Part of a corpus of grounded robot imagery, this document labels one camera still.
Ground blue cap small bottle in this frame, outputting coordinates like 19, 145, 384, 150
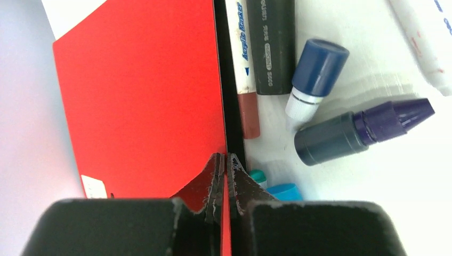
285, 38, 350, 126

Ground brown cap acrylic marker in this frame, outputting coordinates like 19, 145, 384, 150
225, 1, 260, 139

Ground white acrylic marker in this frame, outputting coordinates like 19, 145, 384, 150
389, 0, 451, 97

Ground red notebook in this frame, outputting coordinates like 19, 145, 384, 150
45, 1, 231, 255

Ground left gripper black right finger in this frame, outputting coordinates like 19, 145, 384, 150
227, 153, 277, 219

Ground orange tip black highlighter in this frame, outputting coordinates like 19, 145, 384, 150
246, 0, 296, 95

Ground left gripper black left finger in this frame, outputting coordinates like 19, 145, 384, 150
173, 153, 225, 224

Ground teal cap marker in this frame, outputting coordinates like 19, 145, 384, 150
249, 169, 268, 189

